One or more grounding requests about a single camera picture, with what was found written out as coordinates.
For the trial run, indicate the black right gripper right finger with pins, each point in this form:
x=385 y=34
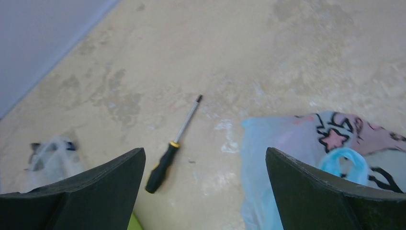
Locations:
x=310 y=199

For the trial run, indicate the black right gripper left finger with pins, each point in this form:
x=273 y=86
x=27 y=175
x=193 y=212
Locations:
x=101 y=198

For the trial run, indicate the blue printed plastic bag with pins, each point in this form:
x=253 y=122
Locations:
x=342 y=145

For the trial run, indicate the lime green plastic tray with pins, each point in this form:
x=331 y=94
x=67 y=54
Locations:
x=134 y=223

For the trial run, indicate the black yellow screwdriver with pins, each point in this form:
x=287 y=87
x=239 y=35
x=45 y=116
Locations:
x=159 y=174

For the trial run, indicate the clear plastic screw box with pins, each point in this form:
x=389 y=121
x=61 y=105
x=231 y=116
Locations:
x=50 y=162

